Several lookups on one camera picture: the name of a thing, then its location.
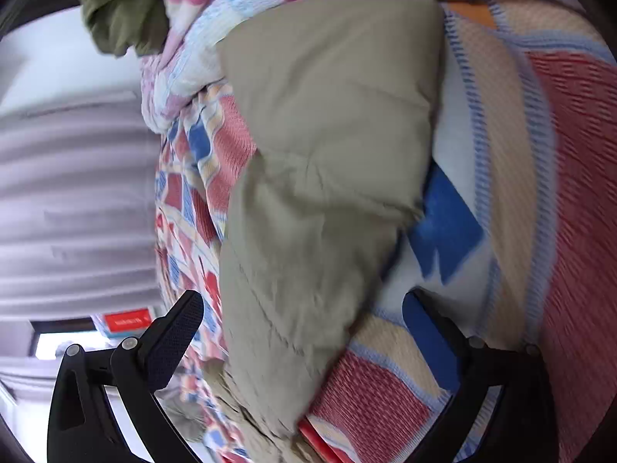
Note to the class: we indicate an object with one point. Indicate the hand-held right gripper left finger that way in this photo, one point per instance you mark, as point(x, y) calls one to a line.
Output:
point(176, 333)

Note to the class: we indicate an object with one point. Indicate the olive green cloth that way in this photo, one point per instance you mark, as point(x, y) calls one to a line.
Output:
point(120, 14)

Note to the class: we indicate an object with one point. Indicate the grey curtain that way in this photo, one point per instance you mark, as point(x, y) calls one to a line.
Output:
point(72, 202)

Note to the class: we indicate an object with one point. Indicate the leaf patterned patchwork blanket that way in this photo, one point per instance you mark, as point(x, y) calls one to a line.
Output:
point(554, 164)

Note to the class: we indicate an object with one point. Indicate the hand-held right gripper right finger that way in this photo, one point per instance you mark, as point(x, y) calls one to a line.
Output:
point(424, 333)

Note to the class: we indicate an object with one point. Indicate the red box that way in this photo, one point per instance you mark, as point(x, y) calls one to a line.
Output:
point(126, 321)

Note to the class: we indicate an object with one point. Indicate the window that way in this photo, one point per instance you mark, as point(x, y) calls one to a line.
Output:
point(65, 340)

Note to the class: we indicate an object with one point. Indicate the khaki padded jacket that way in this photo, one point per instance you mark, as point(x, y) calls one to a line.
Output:
point(318, 164)

